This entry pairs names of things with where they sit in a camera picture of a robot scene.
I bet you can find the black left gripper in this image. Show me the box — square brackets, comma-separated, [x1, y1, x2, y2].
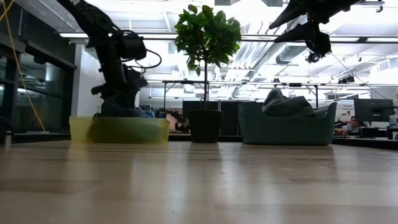
[91, 66, 149, 96]

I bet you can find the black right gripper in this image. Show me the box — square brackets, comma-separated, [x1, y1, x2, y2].
[269, 0, 361, 57]

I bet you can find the blue denim cap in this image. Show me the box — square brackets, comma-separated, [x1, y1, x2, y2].
[93, 96, 147, 118]

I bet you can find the black overhead rack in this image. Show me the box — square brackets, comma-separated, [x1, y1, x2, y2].
[146, 79, 398, 110]

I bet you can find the yellow translucent plastic bin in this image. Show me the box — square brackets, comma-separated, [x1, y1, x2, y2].
[68, 116, 171, 145]

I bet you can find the long ceiling light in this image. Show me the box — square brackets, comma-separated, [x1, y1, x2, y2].
[58, 32, 94, 39]

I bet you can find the green leafy potted tree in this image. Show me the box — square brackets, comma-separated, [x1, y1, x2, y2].
[174, 4, 243, 110]

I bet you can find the black plant pot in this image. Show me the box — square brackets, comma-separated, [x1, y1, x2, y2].
[187, 109, 224, 144]

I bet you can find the white poster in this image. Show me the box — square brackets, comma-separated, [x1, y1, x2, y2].
[337, 102, 355, 122]

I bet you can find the teal plastic bin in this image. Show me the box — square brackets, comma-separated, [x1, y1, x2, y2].
[238, 101, 338, 146]

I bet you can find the person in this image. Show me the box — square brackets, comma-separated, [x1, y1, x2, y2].
[334, 115, 369, 137]

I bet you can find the black computer monitor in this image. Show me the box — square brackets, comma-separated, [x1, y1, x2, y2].
[353, 98, 395, 123]

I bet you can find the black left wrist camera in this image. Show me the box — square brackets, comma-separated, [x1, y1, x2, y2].
[119, 32, 147, 62]

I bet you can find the black ceiling camera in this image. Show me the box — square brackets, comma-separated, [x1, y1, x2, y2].
[338, 74, 356, 84]
[306, 51, 326, 64]

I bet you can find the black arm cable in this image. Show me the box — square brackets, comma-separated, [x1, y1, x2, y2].
[119, 29, 163, 70]

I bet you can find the black aluminium frame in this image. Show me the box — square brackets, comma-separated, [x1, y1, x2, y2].
[331, 136, 398, 151]
[0, 130, 71, 149]

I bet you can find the yellow cable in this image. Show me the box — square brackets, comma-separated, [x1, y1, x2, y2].
[0, 0, 47, 133]

